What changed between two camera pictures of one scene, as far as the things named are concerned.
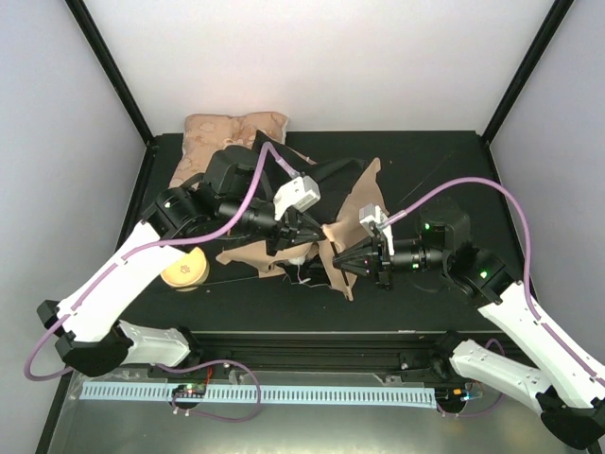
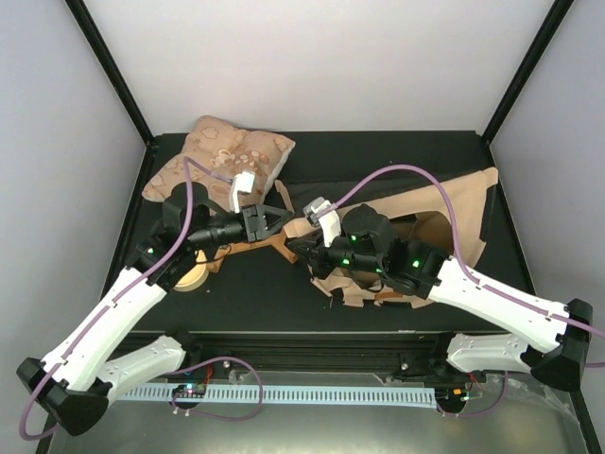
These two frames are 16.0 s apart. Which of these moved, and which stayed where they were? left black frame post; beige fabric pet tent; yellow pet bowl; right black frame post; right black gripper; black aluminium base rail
Moved: beige fabric pet tent; right black gripper
Stayed: yellow pet bowl; right black frame post; left black frame post; black aluminium base rail
